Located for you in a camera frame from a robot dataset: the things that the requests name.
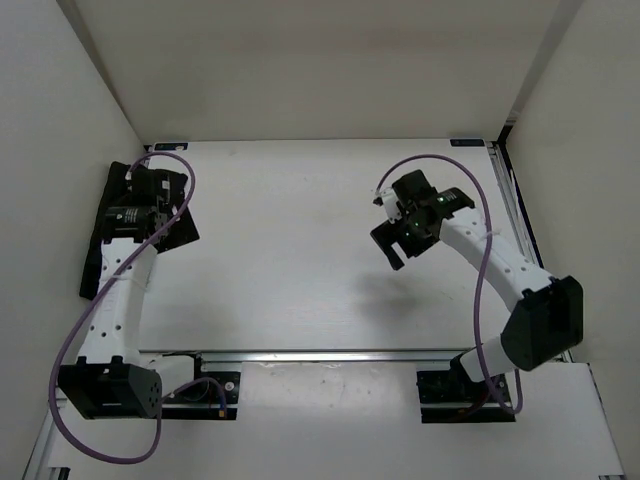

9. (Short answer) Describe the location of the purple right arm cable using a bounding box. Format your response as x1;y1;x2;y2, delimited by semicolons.
372;154;524;416

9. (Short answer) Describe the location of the left aluminium frame rail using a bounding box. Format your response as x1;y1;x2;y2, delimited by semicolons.
21;411;70;480

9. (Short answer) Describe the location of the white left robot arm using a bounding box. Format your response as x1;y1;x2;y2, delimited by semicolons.
56;168;199;419

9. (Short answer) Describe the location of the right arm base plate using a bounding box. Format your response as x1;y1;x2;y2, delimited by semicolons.
416;370;516;424

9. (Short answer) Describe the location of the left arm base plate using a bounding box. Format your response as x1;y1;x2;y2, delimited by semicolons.
162;366;241;421

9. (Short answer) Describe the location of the black pleated skirt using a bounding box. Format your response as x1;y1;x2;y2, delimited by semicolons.
79;161;199;300

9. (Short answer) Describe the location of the front aluminium rail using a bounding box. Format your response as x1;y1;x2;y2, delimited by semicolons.
142;349;462;363

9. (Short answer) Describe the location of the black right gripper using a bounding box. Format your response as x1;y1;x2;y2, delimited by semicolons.
370;209;437;271

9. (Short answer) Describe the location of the left blue label sticker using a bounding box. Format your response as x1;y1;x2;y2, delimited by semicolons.
153;142;189;151

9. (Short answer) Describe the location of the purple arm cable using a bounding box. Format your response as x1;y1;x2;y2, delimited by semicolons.
49;152;224;462
372;154;524;416

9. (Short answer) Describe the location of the right blue label sticker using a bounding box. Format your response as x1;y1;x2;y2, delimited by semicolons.
450;138;485;148

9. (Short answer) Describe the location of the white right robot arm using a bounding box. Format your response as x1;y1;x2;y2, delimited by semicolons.
371;170;584;400

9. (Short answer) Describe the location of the blue label sticker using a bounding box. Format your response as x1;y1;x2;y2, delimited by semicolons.
450;138;485;148
153;142;189;151

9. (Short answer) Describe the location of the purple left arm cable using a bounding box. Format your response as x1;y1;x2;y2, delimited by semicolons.
49;152;224;462

